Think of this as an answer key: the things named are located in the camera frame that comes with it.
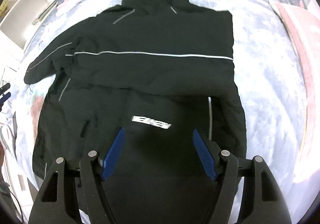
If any black hooded jacket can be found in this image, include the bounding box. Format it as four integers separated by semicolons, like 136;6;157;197
24;0;246;223

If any white shelf unit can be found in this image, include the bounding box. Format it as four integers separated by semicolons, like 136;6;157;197
1;0;54;49

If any grey pink floral bedspread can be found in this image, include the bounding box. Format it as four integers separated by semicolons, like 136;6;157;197
1;0;319;223

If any pink pillow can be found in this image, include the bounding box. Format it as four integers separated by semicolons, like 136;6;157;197
270;1;319;159

